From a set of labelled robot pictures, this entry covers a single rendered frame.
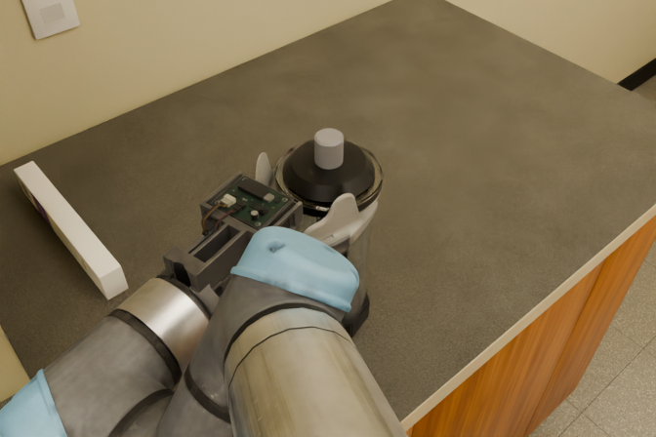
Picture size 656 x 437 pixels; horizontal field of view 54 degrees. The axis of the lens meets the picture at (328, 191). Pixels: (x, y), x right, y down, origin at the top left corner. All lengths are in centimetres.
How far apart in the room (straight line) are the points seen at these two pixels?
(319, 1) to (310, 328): 106
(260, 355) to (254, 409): 3
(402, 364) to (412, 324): 6
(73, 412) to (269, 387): 20
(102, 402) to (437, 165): 68
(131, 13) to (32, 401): 76
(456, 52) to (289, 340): 101
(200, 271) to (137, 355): 7
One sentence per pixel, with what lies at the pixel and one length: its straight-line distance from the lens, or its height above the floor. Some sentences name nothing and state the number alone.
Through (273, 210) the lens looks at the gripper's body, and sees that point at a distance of 54.
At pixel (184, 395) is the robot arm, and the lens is 42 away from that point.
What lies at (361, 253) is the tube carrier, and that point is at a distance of 68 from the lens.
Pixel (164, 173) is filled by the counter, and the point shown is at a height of 94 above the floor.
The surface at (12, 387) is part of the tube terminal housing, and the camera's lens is 82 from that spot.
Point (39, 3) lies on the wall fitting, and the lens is 105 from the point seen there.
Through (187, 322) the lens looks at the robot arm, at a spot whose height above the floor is 120.
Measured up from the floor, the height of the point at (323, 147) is 121.
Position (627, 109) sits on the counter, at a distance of 122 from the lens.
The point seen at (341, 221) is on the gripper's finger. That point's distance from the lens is 59.
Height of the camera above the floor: 160
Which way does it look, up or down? 44 degrees down
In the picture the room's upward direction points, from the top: straight up
